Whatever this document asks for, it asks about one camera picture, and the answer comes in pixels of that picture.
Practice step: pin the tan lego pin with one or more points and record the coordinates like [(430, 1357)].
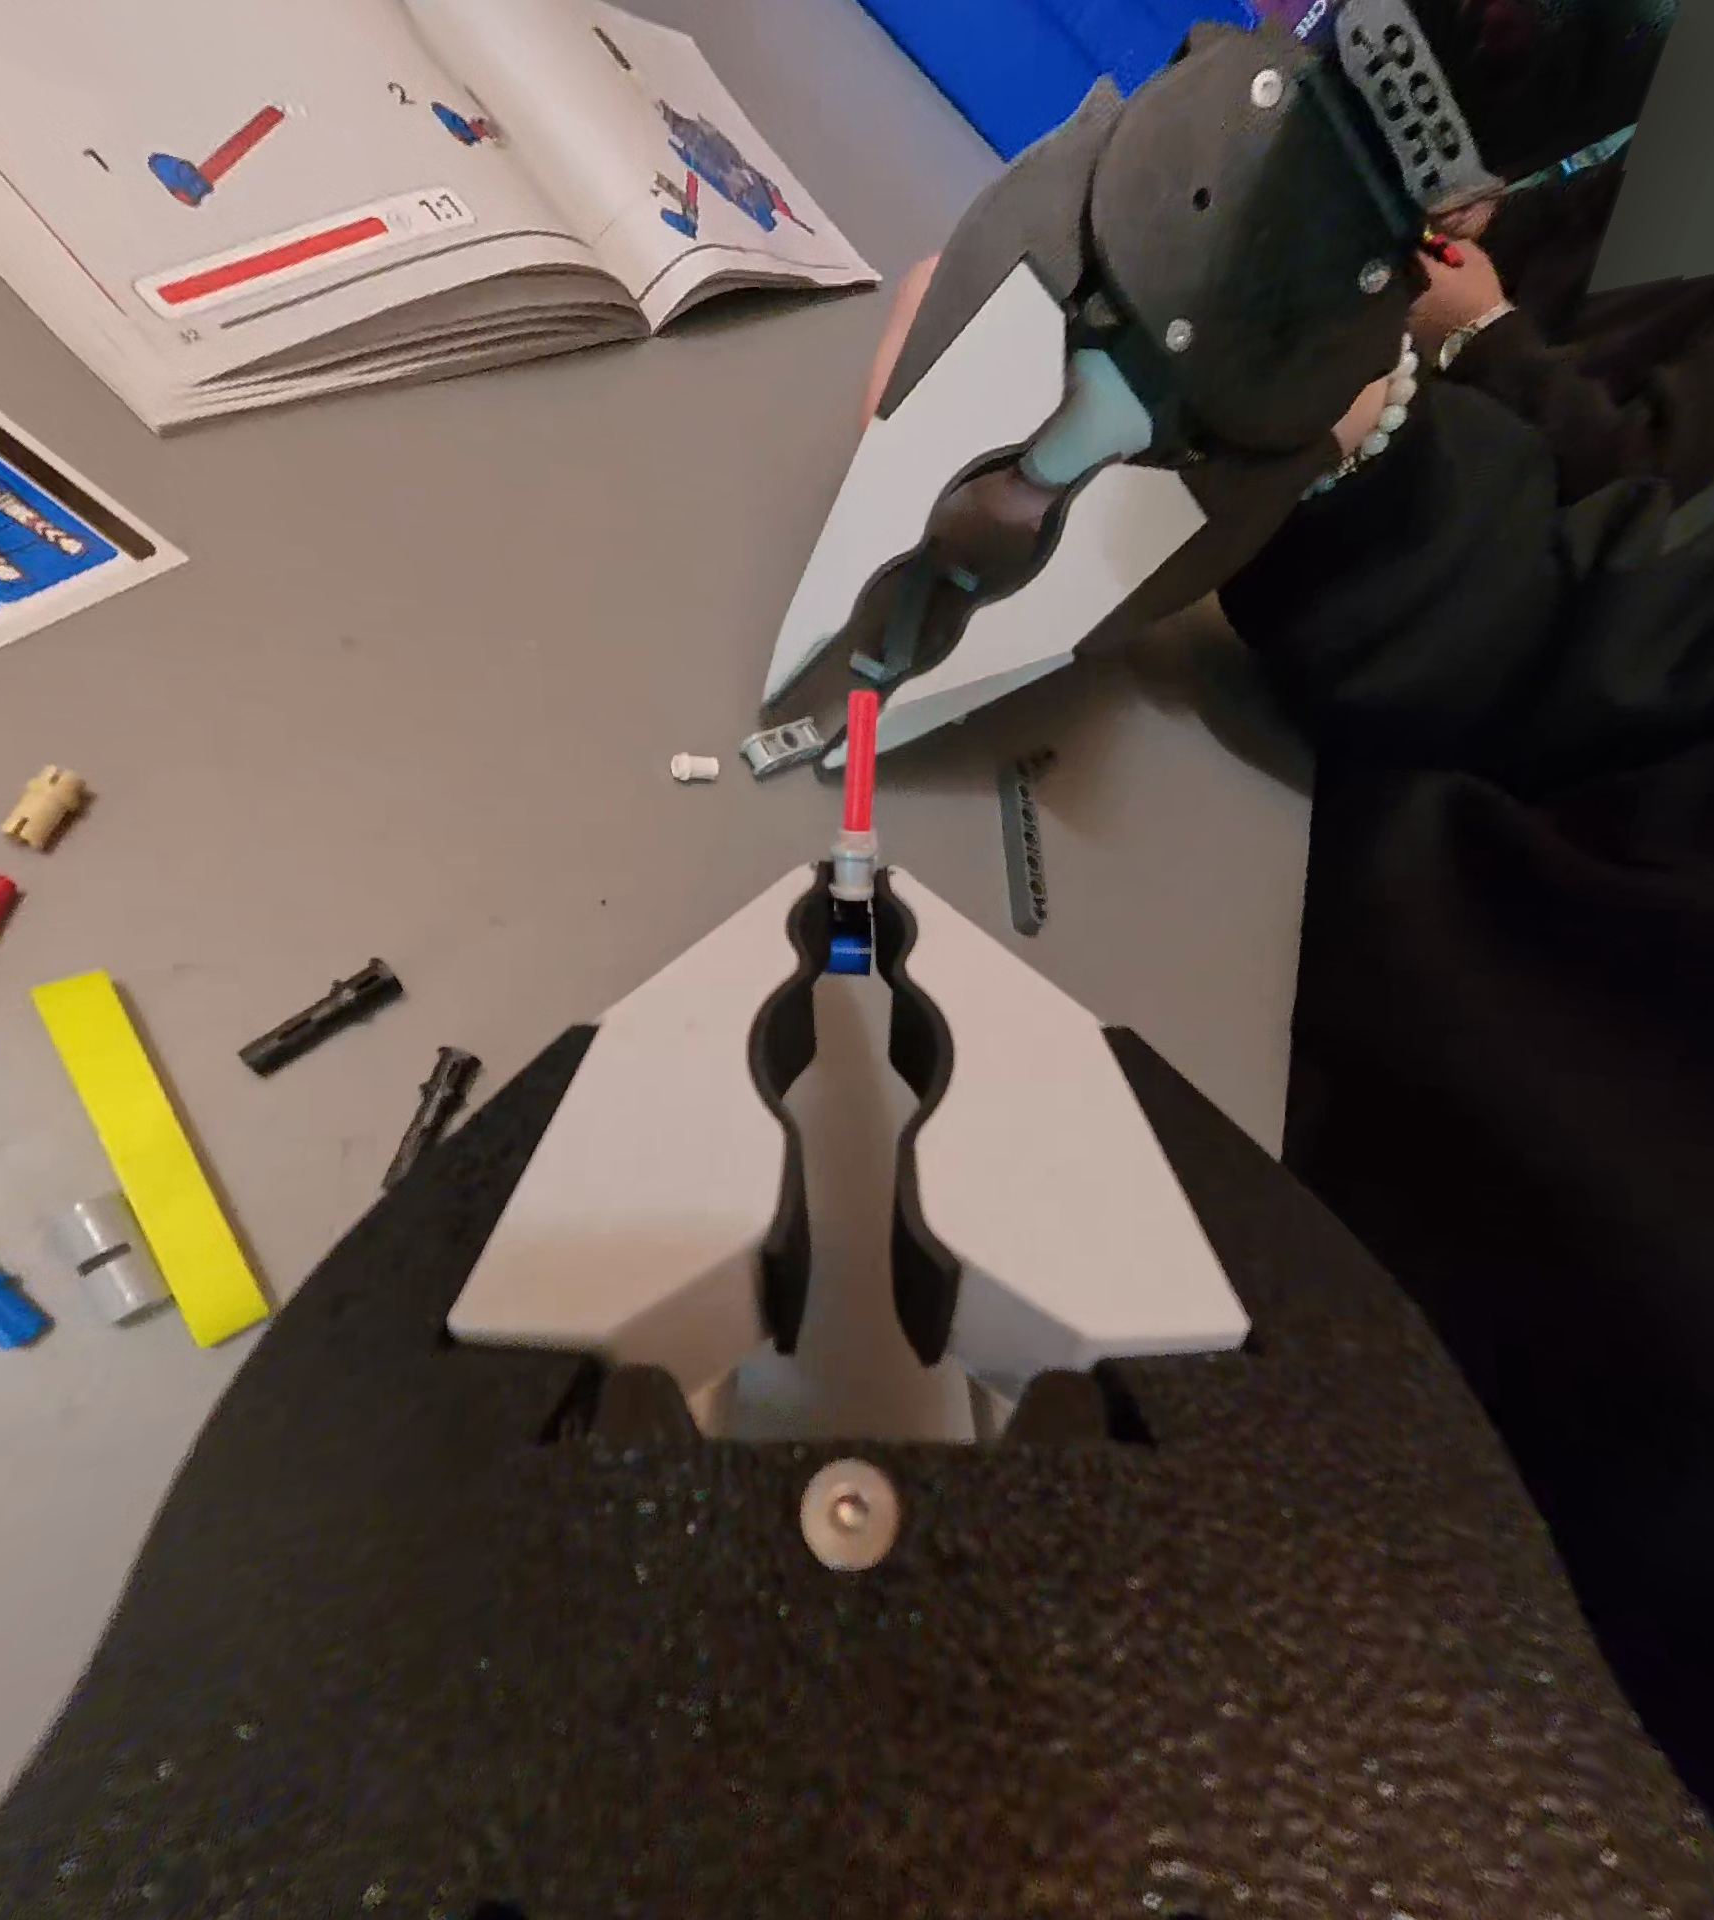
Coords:
[(44, 806)]

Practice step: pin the person's right forearm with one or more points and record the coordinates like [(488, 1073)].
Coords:
[(1547, 494)]

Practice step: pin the dark grey lego beam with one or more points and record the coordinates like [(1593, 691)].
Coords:
[(1025, 841)]

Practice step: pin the person's right hand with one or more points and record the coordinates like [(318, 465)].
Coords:
[(917, 322)]

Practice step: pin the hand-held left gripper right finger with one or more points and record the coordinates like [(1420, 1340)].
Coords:
[(1083, 1200)]

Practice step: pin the black lego pin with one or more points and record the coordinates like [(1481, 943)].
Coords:
[(430, 1118), (321, 1017)]

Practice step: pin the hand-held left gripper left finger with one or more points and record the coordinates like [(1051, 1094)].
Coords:
[(632, 1200)]

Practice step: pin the red axle lego assembly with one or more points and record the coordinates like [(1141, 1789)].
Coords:
[(860, 764)]

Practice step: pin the blue plastic bin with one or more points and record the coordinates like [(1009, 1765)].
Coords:
[(1037, 61)]

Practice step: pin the small white lego piece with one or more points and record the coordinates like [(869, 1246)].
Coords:
[(694, 766)]

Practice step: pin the light grey holed lego connector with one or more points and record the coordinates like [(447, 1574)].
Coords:
[(782, 746)]

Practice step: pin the open instruction booklet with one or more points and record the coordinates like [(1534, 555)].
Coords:
[(347, 91)]

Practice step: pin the person's black clothing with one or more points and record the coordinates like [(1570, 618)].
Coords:
[(1547, 1351)]

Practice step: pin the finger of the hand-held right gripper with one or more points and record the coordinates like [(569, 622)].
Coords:
[(917, 450), (1097, 570)]

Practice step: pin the yellow lego beam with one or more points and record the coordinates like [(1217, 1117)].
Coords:
[(153, 1155)]

